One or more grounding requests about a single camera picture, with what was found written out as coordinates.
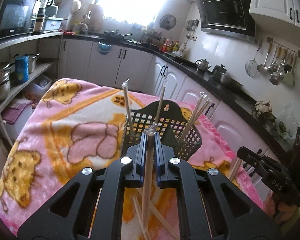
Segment wrapped chopsticks left compartment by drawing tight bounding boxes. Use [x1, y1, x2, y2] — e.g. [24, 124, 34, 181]
[122, 79, 135, 136]

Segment hanging wire strainer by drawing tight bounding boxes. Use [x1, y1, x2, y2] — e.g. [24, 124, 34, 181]
[245, 39, 263, 77]

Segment white storage box on shelf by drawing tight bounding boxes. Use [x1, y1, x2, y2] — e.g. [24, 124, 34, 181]
[43, 16, 64, 33]

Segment black kettle pot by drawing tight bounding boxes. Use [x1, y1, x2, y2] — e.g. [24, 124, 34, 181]
[212, 64, 227, 81]

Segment steel basin on counter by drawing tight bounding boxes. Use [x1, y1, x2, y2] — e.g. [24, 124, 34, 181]
[219, 73, 243, 92]

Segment black microwave oven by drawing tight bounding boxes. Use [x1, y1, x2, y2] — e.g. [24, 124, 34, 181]
[0, 0, 39, 40]

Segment wrapped chopsticks middle compartment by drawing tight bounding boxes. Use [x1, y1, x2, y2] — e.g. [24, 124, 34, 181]
[154, 80, 168, 123]

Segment hanging steel ladle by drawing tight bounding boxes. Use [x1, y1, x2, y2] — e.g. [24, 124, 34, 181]
[257, 42, 272, 73]

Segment small wall fan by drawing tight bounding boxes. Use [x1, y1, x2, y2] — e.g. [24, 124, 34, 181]
[159, 14, 177, 30]

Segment blender with black base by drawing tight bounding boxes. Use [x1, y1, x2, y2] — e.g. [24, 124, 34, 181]
[34, 0, 54, 33]

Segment steel kettle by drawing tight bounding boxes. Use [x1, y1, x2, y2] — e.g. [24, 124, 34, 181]
[195, 59, 211, 73]

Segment person's right hand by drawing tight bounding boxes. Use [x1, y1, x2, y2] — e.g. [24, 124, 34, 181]
[270, 197, 300, 225]

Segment crossed wooden chopstick pair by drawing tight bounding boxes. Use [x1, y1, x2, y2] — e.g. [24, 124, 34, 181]
[140, 187, 180, 239]

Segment wrapped chopsticks right compartment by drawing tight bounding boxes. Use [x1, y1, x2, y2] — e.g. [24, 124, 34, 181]
[178, 92, 211, 143]

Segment black plastic utensil caddy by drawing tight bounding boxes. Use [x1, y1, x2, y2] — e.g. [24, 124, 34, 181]
[121, 100, 202, 161]

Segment blue canister on shelf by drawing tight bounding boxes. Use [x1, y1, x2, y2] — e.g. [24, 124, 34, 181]
[15, 55, 29, 83]

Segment black range hood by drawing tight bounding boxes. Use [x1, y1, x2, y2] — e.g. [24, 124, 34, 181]
[196, 0, 256, 43]

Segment wrapped chopsticks compartment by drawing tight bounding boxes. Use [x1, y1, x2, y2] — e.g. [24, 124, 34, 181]
[154, 80, 168, 123]
[122, 79, 135, 136]
[178, 92, 211, 143]

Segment stacked steel pots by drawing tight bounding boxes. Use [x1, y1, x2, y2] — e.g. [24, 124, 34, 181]
[0, 62, 11, 102]

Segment black frying pan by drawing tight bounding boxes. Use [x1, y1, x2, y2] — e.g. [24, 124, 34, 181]
[104, 30, 133, 40]

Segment bare wooden chopstick pair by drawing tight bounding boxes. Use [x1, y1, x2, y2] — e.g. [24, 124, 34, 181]
[132, 196, 151, 240]

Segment blue hanging basket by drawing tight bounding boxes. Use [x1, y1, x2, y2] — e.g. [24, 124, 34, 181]
[98, 42, 111, 55]

